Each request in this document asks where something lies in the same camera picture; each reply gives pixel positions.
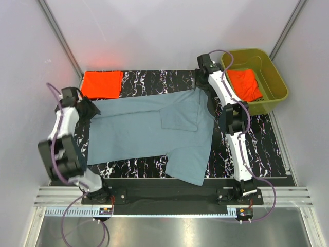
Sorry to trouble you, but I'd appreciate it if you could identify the grey-blue t-shirt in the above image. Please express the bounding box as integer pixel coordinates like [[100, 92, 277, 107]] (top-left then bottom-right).
[[87, 89, 214, 186]]

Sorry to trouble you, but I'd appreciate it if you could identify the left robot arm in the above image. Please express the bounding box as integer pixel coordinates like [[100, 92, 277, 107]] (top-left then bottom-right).
[[38, 83, 111, 204]]

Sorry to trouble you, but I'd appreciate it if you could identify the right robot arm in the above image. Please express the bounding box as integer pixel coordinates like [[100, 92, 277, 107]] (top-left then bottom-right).
[[194, 53, 257, 205]]

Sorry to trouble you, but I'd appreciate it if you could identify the folded orange t-shirt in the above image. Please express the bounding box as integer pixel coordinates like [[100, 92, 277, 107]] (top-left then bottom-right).
[[81, 71, 124, 99]]

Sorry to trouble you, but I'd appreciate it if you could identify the orange t-shirt in bin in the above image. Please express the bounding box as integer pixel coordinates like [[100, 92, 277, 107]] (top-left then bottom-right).
[[227, 69, 263, 102]]

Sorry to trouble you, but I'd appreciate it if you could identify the olive green plastic bin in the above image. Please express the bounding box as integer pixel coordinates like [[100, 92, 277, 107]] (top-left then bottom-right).
[[221, 48, 288, 116]]

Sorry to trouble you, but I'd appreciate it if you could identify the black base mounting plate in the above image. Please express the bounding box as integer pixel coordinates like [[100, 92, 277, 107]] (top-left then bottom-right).
[[81, 177, 264, 216]]

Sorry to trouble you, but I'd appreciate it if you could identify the black marbled table mat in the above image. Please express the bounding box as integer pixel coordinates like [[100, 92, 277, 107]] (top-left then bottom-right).
[[90, 70, 287, 178]]

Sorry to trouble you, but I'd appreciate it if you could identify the left orange connector box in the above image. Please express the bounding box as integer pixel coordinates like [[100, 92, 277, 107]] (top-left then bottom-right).
[[99, 207, 113, 215]]

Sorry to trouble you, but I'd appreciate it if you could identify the orange connector box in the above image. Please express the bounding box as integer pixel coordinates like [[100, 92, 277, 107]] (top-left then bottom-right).
[[99, 207, 113, 215], [237, 208, 253, 217]]

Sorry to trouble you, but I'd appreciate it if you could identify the right orange connector box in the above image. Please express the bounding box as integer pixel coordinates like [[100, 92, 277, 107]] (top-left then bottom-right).
[[237, 208, 253, 217]]

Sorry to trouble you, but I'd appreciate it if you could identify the aluminium frame rail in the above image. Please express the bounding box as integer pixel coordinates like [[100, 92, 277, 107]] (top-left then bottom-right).
[[34, 186, 313, 218]]

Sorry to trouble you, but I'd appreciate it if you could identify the left aluminium corner post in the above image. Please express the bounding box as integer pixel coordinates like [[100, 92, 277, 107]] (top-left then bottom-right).
[[36, 0, 84, 82]]

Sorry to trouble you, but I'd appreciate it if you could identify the aluminium corner post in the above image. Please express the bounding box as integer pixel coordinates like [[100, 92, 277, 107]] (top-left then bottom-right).
[[269, 0, 308, 61], [36, 0, 84, 82]]

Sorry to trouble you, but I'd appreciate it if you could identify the right aluminium corner post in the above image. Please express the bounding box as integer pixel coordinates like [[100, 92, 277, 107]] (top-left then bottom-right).
[[269, 0, 308, 61]]

